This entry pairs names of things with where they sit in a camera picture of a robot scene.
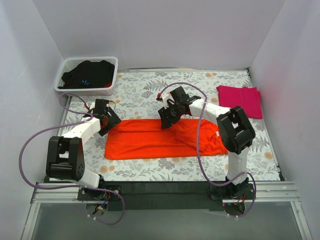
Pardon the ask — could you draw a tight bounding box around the orange t shirt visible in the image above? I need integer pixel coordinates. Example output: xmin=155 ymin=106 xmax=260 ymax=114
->
xmin=104 ymin=119 xmax=228 ymax=160

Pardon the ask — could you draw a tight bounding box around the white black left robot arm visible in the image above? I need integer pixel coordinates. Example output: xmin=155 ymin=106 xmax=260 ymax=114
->
xmin=46 ymin=99 xmax=121 ymax=189

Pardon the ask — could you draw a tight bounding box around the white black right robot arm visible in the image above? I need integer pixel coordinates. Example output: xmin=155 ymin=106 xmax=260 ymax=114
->
xmin=156 ymin=86 xmax=257 ymax=200

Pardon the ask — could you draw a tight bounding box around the black t shirt in basket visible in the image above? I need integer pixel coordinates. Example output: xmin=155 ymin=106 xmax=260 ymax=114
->
xmin=58 ymin=60 xmax=115 ymax=89

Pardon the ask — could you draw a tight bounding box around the white plastic laundry basket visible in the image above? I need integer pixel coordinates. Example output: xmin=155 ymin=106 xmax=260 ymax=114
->
xmin=54 ymin=56 xmax=119 ymax=96

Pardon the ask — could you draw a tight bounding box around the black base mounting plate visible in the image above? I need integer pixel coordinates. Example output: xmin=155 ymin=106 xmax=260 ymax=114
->
xmin=77 ymin=181 xmax=254 ymax=211

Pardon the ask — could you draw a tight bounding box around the folded magenta t shirt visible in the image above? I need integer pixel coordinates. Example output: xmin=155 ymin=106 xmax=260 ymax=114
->
xmin=217 ymin=85 xmax=263 ymax=119

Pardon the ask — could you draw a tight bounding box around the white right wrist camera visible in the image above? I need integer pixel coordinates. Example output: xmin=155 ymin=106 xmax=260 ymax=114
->
xmin=156 ymin=93 xmax=173 ymax=109

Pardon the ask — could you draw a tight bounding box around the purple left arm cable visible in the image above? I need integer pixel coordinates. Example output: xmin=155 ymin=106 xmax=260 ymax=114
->
xmin=18 ymin=92 xmax=126 ymax=226

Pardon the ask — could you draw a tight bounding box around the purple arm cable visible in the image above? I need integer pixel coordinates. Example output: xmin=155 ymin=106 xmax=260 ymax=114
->
xmin=18 ymin=92 xmax=126 ymax=226
xmin=156 ymin=82 xmax=257 ymax=218

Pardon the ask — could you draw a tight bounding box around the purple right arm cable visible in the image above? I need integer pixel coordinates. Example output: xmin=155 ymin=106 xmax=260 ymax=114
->
xmin=156 ymin=82 xmax=257 ymax=218

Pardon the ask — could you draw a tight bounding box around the aluminium frame rail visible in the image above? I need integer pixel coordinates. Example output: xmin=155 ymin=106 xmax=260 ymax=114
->
xmin=31 ymin=181 xmax=301 ymax=204

